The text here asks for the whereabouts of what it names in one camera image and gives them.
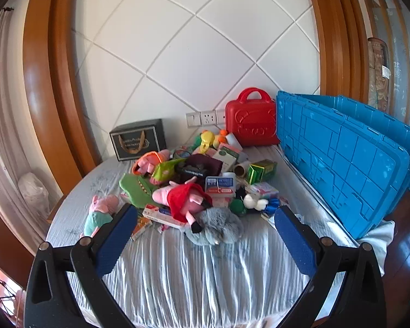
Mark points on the pink tissue packet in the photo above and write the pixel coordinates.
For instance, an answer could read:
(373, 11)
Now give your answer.
(264, 189)

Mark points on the pig plush in orange dress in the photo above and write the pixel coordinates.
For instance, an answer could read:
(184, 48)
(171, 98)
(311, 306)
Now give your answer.
(147, 162)

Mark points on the red and white flat box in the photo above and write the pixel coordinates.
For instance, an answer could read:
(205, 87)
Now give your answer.
(157, 213)

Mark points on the white wall switch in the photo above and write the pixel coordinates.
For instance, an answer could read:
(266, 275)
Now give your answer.
(193, 119)

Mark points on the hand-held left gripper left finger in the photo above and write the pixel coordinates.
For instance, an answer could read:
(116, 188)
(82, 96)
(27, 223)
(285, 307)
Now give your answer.
(118, 235)

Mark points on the maroon cloth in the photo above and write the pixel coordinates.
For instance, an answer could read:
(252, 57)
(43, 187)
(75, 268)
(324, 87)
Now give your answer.
(208, 161)

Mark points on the pig plush in red dress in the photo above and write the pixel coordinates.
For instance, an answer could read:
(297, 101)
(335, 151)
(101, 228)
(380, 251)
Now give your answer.
(184, 200)

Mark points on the white box with green band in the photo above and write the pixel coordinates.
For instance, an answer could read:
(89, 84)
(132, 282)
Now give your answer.
(227, 155)

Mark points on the cardboard tube roll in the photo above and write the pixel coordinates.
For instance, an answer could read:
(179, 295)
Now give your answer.
(241, 169)

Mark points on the white blue medicine box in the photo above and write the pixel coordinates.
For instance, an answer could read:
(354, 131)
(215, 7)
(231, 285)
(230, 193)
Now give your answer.
(220, 188)

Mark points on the red toy suitcase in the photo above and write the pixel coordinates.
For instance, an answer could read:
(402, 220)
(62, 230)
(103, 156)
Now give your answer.
(252, 123)

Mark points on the wooden headboard post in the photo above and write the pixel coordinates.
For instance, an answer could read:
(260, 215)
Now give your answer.
(338, 34)
(54, 75)

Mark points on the small orange box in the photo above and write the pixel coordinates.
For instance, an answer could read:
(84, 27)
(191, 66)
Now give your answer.
(140, 229)

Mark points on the sheer curtain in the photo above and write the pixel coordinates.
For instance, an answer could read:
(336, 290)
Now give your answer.
(6, 116)

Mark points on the white cloth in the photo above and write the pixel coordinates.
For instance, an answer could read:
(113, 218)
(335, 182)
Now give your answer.
(379, 242)

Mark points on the white grey cylinder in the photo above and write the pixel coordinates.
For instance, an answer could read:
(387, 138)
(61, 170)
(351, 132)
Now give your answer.
(233, 140)

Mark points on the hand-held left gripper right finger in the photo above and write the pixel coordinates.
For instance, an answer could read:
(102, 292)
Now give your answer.
(295, 239)

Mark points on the lime green plush toy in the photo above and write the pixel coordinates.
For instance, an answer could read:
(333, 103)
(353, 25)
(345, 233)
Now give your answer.
(164, 170)

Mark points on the white wall socket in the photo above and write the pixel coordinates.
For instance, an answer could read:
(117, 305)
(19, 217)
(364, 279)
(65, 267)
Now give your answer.
(208, 117)
(220, 116)

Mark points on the blue plastic storage crate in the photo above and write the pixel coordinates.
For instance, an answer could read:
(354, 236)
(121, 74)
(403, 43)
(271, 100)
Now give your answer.
(345, 164)

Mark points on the blue satin cloth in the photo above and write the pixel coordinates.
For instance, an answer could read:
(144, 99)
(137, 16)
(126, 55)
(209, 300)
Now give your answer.
(271, 206)

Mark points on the black small pouch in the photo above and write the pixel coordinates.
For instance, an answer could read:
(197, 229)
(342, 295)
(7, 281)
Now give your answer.
(191, 170)

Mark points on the striped bed sheet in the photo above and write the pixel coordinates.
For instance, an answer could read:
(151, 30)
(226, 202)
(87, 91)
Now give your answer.
(191, 280)

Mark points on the grey plush toy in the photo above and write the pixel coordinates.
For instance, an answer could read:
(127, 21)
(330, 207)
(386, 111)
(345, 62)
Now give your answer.
(220, 227)

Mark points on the green crocodile plush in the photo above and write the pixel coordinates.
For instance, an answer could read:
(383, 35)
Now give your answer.
(136, 188)

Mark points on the green carton box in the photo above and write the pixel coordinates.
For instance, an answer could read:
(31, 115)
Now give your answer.
(261, 172)

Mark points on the pig plush in teal dress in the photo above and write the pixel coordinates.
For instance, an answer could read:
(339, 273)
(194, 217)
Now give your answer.
(97, 217)

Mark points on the yellow duck toy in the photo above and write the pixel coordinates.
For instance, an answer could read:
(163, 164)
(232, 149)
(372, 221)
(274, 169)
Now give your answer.
(206, 140)

